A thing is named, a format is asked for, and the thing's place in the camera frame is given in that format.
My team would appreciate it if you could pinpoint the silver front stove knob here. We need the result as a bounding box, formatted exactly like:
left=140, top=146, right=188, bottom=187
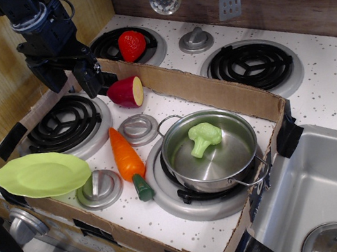
left=76, top=169, right=123, bottom=211

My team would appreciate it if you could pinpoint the orange toy carrot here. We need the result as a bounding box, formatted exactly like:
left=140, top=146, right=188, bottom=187
left=109, top=127, right=154, bottom=202

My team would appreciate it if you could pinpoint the black burner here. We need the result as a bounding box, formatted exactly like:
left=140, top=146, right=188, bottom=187
left=146, top=140, right=265, bottom=221
left=200, top=39, right=304, bottom=98
left=18, top=93, right=113, bottom=160
left=91, top=27, right=167, bottom=66

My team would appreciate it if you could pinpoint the brown cardboard fence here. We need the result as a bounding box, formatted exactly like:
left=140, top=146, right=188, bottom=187
left=0, top=27, right=325, bottom=252

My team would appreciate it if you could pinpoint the front right black burner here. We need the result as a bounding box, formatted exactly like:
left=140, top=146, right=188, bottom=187
left=146, top=140, right=265, bottom=221

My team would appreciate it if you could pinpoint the red halved toy fruit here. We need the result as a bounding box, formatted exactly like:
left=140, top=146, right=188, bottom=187
left=106, top=76, right=144, bottom=108

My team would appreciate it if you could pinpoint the light green plastic plate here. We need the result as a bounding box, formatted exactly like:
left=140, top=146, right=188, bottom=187
left=0, top=152, right=92, bottom=198

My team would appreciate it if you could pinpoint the light green toy broccoli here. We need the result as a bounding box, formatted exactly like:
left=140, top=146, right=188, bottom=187
left=188, top=122, right=222, bottom=159

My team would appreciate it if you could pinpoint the grey toy sink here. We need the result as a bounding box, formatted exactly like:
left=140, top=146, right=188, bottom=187
left=252, top=125, right=337, bottom=252

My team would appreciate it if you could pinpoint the back right black burner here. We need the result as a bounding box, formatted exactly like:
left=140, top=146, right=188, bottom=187
left=200, top=39, right=304, bottom=98

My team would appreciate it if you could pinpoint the red toy strawberry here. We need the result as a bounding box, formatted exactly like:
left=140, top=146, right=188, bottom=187
left=117, top=30, right=146, bottom=63

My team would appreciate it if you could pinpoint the silver centre stove knob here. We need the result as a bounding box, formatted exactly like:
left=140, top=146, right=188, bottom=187
left=118, top=114, right=158, bottom=147

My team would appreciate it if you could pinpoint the back left black burner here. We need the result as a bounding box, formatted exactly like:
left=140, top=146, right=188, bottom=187
left=91, top=27, right=167, bottom=66

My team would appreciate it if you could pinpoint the silver back stove knob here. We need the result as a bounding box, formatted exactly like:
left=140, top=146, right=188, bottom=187
left=179, top=27, right=214, bottom=54

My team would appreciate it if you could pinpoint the front left black burner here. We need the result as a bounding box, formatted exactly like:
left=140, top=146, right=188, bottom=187
left=18, top=93, right=113, bottom=160

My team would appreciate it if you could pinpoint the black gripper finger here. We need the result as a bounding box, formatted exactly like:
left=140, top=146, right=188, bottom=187
left=27, top=62, right=68, bottom=93
left=73, top=60, right=104, bottom=99

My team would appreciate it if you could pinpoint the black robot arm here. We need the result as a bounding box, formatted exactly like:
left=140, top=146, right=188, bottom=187
left=0, top=0, right=104, bottom=98

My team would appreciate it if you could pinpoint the stainless steel pan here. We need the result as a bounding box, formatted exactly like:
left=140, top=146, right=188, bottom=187
left=159, top=109, right=269, bottom=193

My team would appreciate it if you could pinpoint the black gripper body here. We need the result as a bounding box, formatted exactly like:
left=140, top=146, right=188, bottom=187
left=12, top=9, right=99, bottom=77

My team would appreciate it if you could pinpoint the silver stove knob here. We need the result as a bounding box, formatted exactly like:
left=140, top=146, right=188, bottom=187
left=76, top=169, right=123, bottom=211
left=118, top=114, right=158, bottom=147
left=179, top=27, right=214, bottom=54

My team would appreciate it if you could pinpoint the silver left oven knob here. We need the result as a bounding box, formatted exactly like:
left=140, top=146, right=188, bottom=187
left=9, top=208, right=49, bottom=245

